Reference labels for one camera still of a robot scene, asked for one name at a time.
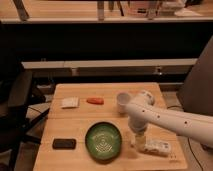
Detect green ceramic bowl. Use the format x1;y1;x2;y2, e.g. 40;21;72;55
85;122;122;162

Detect orange carrot toy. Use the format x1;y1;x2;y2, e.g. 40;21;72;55
86;98;104;105

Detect grey partition panel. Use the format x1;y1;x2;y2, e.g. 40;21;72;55
177;36;213;116

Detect black cable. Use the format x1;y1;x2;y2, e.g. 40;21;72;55
166;105;204;171

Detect black phone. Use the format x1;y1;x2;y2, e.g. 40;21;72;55
52;139;76;149

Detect black office chair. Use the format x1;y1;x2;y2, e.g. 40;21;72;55
0;59;49;171

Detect white paper cup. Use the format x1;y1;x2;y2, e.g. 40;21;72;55
116;92;132;114

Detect white plastic bottle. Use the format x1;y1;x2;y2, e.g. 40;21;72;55
129;137;173;157

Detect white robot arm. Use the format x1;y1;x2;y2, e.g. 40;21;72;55
125;90;213;148

